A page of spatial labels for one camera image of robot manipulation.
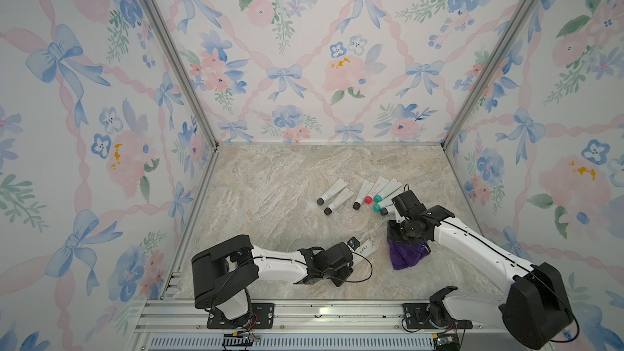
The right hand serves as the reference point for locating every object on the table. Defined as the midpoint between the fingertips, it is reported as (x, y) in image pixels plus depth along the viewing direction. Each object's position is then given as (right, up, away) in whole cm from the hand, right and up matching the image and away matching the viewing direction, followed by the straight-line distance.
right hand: (392, 234), depth 84 cm
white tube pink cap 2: (-8, -6, +3) cm, 11 cm away
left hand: (-15, -10, -1) cm, 18 cm away
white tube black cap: (-10, +8, +13) cm, 19 cm away
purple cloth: (+4, -6, -2) cm, 8 cm away
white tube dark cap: (-14, +11, +17) cm, 25 cm away
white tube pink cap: (+5, +14, +19) cm, 24 cm away
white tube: (-16, +15, +20) cm, 30 cm away
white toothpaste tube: (+10, +15, +22) cm, 29 cm away
